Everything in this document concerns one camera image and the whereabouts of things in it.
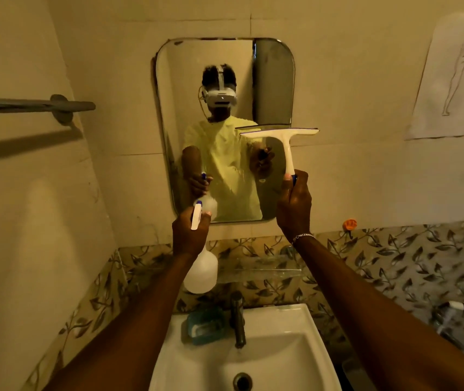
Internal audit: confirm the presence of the metal towel bar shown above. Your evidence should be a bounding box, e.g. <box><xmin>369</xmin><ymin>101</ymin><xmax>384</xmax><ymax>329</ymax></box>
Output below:
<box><xmin>0</xmin><ymin>94</ymin><xmax>96</xmax><ymax>126</ymax></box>

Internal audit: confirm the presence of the teal soap dish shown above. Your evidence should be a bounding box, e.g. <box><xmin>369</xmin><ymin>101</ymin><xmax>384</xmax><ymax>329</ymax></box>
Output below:
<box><xmin>186</xmin><ymin>307</ymin><xmax>225</xmax><ymax>346</ymax></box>

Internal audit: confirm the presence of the white spray bottle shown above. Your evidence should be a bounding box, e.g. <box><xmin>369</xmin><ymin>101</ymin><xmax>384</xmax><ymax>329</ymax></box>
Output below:
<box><xmin>183</xmin><ymin>200</ymin><xmax>219</xmax><ymax>295</ymax></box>

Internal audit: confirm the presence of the clear glass shelf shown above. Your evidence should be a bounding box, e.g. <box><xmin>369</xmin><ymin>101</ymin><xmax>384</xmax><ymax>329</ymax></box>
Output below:
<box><xmin>215</xmin><ymin>256</ymin><xmax>303</xmax><ymax>285</ymax></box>

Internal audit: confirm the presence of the person's right hand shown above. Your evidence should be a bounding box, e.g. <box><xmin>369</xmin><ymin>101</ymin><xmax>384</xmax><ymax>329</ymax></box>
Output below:
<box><xmin>276</xmin><ymin>169</ymin><xmax>313</xmax><ymax>243</ymax></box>

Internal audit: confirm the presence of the paper figure drawing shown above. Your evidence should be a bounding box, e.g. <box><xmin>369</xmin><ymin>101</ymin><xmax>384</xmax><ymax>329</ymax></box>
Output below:
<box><xmin>405</xmin><ymin>10</ymin><xmax>464</xmax><ymax>141</ymax></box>

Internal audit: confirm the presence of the person's right forearm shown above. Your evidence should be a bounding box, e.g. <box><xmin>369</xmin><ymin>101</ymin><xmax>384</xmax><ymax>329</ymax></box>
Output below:
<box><xmin>292</xmin><ymin>236</ymin><xmax>464</xmax><ymax>391</ymax></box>

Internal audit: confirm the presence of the sink drain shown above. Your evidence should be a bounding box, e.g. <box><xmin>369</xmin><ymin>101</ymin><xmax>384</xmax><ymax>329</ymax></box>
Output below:
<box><xmin>233</xmin><ymin>372</ymin><xmax>253</xmax><ymax>391</ymax></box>

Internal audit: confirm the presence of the dark metal faucet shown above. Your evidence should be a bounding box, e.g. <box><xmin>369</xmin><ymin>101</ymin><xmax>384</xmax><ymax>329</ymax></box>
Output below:
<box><xmin>230</xmin><ymin>291</ymin><xmax>247</xmax><ymax>349</ymax></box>

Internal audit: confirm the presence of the wall mirror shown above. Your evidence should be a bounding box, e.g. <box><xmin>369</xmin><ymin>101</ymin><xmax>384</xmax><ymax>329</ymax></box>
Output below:
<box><xmin>153</xmin><ymin>37</ymin><xmax>296</xmax><ymax>224</ymax></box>

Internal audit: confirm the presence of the person's left forearm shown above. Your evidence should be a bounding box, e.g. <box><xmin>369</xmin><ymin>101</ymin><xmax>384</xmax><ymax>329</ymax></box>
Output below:
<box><xmin>44</xmin><ymin>251</ymin><xmax>200</xmax><ymax>391</ymax></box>

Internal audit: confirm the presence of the white window squeegee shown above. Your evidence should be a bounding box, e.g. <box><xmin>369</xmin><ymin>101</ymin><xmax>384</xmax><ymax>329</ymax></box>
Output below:
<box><xmin>240</xmin><ymin>128</ymin><xmax>320</xmax><ymax>187</ymax></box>

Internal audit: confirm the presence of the person's left hand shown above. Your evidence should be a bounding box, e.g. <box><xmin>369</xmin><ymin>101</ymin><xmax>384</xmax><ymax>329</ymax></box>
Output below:
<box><xmin>172</xmin><ymin>206</ymin><xmax>212</xmax><ymax>259</ymax></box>

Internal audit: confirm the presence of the chrome hand shower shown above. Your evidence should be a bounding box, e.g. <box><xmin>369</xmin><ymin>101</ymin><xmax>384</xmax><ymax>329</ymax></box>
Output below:
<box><xmin>431</xmin><ymin>301</ymin><xmax>464</xmax><ymax>336</ymax></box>

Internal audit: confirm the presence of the white ceramic sink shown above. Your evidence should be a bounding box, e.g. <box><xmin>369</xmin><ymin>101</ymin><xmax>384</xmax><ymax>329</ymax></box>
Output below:
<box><xmin>149</xmin><ymin>303</ymin><xmax>343</xmax><ymax>391</ymax></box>

